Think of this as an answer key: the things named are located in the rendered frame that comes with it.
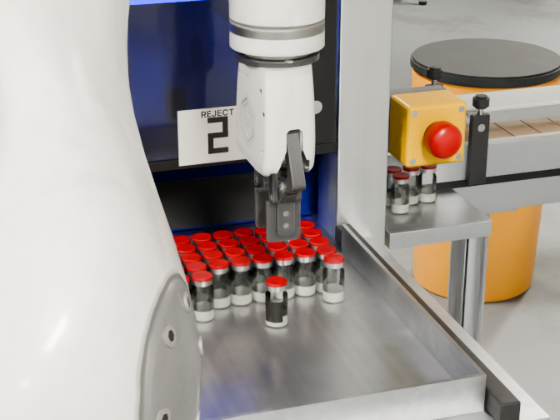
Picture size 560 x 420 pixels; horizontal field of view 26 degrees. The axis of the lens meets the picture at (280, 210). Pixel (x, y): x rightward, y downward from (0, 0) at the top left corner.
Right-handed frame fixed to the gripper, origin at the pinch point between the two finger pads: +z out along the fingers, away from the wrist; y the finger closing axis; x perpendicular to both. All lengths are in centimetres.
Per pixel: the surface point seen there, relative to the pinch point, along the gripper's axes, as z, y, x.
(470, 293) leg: 29, -32, 37
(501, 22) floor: 100, -432, 253
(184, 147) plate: -1.3, -17.0, -4.8
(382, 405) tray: 9.5, 20.3, 2.6
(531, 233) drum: 82, -156, 118
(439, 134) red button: -0.8, -13.9, 22.8
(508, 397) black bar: 9.8, 21.9, 13.4
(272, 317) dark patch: 10.4, 1.0, -0.8
